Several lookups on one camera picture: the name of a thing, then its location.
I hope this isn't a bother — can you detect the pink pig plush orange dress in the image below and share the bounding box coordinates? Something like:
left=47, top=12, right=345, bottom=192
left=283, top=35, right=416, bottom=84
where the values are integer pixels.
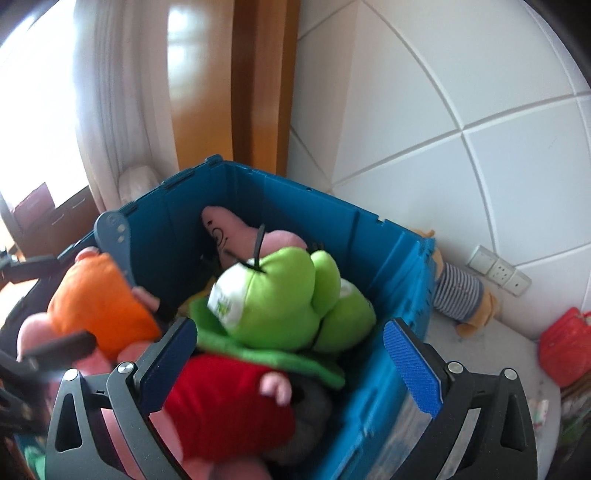
left=16, top=245, right=164, bottom=375

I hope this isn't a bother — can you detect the pink pig plush red dress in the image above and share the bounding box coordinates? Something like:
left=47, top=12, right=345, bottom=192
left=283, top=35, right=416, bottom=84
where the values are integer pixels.
left=101, top=340, right=299, bottom=480

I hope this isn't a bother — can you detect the green frog plush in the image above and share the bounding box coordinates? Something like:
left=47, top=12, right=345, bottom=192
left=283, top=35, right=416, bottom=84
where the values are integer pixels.
left=187, top=228, right=377, bottom=389

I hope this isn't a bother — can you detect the grey plush toy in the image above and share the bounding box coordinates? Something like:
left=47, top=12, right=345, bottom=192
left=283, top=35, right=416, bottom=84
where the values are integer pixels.
left=264, top=374, right=332, bottom=465

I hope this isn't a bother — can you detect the small pink white box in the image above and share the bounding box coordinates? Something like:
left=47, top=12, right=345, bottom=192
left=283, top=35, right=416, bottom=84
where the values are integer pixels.
left=528, top=398, right=550, bottom=437

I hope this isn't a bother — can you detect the red plastic toy case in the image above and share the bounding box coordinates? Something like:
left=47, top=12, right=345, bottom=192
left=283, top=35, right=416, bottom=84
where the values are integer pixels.
left=538, top=307, right=590, bottom=388

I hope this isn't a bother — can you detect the blue plastic storage crate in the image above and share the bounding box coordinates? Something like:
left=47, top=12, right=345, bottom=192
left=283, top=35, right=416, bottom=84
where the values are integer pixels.
left=8, top=154, right=438, bottom=480

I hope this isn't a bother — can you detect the brown bear plush striped shirt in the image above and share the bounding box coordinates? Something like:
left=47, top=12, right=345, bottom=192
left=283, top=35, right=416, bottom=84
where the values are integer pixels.
left=432, top=247, right=500, bottom=338

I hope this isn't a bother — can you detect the pink starfish plush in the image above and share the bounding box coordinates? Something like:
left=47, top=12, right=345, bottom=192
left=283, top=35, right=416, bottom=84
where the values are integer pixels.
left=201, top=206, right=308, bottom=270

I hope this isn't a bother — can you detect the white wall socket panel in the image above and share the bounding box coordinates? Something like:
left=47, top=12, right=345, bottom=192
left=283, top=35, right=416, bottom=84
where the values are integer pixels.
left=467, top=245, right=532, bottom=297

